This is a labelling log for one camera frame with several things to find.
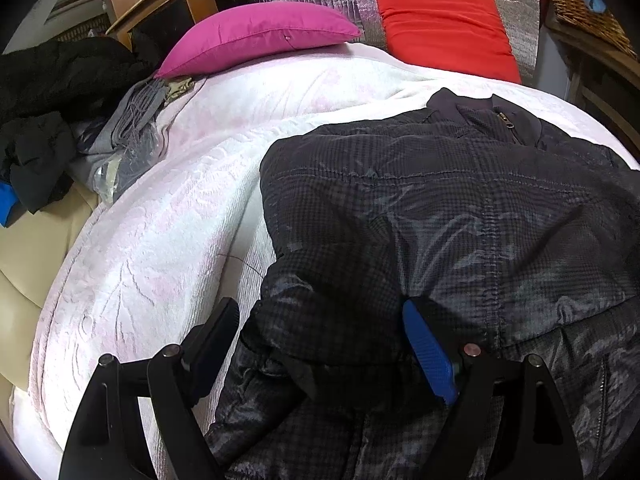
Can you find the black quilted puffer jacket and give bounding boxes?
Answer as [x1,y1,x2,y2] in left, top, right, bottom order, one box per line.
[206,89,639,479]

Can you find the grey folded clothes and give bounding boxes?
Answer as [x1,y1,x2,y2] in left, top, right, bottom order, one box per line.
[67,77,195,204]

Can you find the dark clothes pile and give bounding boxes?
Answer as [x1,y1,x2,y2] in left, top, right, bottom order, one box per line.
[1,36,162,214]

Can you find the white textured bedspread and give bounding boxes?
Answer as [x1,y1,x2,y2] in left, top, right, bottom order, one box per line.
[12,44,623,479]

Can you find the wooden shelf unit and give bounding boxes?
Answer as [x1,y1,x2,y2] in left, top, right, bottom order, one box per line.
[544,8,639,158]

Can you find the red pillow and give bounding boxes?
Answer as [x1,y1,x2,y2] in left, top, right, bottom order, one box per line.
[376,0,522,84]

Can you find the wicker basket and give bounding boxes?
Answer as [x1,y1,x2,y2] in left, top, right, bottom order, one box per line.
[551,0,638,61]

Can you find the pink pillow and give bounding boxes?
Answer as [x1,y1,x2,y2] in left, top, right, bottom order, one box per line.
[155,1,360,79]

